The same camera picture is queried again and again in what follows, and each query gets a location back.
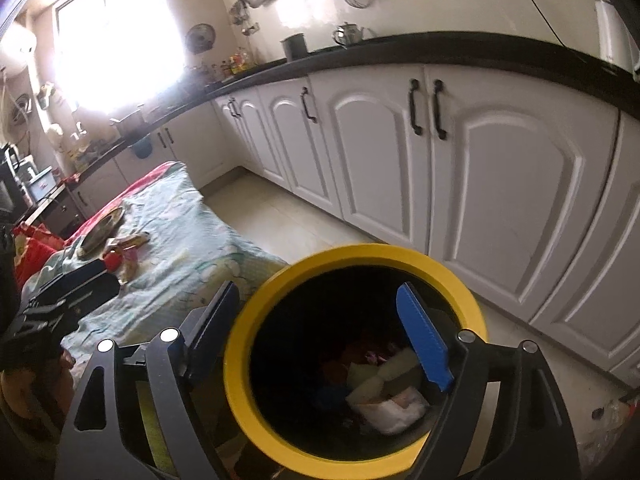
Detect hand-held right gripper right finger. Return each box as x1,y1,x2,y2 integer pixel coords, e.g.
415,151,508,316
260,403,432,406
396,281,584,480

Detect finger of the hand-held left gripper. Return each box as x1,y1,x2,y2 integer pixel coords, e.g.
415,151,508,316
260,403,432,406
29,274,122,328
36,259,110,295

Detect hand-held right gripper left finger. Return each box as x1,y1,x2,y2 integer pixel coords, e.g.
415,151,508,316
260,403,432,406
54,280,242,480

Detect yellow-rimmed black trash bin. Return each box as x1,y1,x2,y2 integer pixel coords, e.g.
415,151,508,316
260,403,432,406
223,243,487,467

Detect person's left hand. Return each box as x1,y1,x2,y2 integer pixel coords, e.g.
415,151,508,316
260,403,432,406
27,350,78,418

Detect round metal tray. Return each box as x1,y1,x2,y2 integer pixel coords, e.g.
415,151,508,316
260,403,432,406
79,207,126,257

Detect yellow pink snack wrapper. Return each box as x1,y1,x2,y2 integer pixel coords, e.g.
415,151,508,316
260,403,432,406
119,249,139,282

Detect red floral pillow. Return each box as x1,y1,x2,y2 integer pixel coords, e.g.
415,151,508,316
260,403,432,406
12,222,67,287

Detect grey drawer cabinet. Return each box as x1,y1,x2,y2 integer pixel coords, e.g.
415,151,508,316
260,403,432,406
47,192,88,235

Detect white crumpled plastic wrapper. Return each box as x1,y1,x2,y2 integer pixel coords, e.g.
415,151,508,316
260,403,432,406
357,389,430,436

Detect blue plastic box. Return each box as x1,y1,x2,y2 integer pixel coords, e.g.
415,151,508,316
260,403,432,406
26,166,55,200

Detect black microwave oven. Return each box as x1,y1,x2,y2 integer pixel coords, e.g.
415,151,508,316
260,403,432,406
0,177,17,217

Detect red blanket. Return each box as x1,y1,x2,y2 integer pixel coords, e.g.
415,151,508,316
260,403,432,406
65,160,187,242

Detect black electric kettle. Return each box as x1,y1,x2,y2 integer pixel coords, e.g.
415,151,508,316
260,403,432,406
0,144,22,177

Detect metal cooking pot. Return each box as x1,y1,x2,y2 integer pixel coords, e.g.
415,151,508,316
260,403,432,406
110,110,146,137

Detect white kitchen cabinets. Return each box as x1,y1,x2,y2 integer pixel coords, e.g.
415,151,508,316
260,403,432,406
67,62,640,391

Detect window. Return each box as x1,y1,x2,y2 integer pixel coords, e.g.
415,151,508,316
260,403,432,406
52,0,188,113

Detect white water heater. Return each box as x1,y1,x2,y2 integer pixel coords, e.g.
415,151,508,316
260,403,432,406
0,24,39,68

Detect group of condiment bottles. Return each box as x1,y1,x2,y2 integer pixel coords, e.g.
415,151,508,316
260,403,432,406
212,47,258,78

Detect metal canister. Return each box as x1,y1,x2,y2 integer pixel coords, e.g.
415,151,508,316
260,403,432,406
281,33,309,62

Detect black kitchen countertop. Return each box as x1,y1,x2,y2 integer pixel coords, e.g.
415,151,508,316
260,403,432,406
65,31,640,193

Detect metal teapot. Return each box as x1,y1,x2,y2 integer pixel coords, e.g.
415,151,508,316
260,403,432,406
332,22,365,47

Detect small wall fan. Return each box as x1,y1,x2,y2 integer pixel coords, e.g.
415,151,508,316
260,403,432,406
185,24,217,55

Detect black cable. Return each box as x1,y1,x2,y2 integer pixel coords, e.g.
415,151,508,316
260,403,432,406
497,0,568,47

